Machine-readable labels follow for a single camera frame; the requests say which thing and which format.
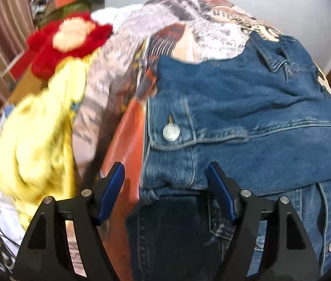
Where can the red plush toy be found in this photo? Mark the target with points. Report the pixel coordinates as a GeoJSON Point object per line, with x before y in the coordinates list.
{"type": "Point", "coordinates": [75, 36]}

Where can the yellow cloth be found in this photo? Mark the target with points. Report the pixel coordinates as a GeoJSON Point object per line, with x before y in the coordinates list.
{"type": "Point", "coordinates": [36, 155]}

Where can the brown cardboard box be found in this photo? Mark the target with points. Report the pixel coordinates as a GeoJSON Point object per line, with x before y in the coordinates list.
{"type": "Point", "coordinates": [29, 84]}

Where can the white cloth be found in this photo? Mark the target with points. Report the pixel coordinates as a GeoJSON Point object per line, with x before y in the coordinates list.
{"type": "Point", "coordinates": [114, 16]}

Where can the patterned printed bed cover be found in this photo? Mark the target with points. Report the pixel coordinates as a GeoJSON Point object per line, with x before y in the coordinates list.
{"type": "Point", "coordinates": [110, 125]}

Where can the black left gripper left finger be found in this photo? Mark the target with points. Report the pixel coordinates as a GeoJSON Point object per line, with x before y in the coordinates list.
{"type": "Point", "coordinates": [44, 253]}

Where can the green storage bag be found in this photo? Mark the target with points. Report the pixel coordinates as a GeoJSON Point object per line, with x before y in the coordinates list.
{"type": "Point", "coordinates": [43, 19]}

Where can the blue denim jacket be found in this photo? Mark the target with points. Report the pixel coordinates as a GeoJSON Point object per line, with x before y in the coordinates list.
{"type": "Point", "coordinates": [265, 118]}

